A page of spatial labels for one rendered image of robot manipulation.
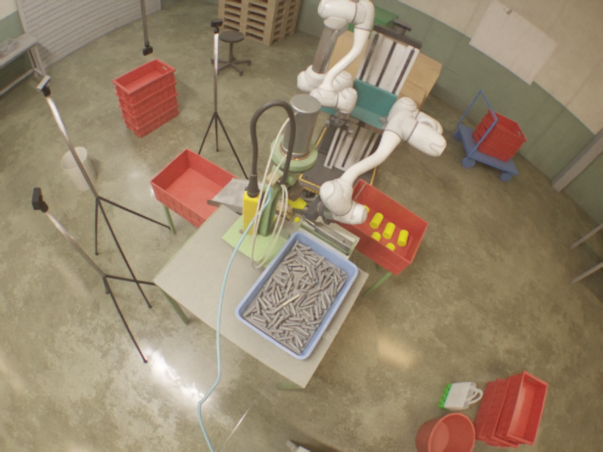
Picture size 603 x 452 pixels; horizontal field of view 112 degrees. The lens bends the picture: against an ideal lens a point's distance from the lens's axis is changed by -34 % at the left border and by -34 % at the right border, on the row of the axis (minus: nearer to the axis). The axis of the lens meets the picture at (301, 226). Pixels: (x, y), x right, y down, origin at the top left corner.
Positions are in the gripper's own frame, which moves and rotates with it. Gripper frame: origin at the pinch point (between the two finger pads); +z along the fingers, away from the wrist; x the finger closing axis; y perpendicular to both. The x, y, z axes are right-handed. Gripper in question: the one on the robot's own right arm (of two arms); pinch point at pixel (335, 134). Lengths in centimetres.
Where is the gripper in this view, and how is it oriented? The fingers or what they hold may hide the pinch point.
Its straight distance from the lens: 215.3
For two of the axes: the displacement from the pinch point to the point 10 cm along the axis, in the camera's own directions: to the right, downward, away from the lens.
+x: -9.2, -3.9, 0.3
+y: 3.4, -7.7, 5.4
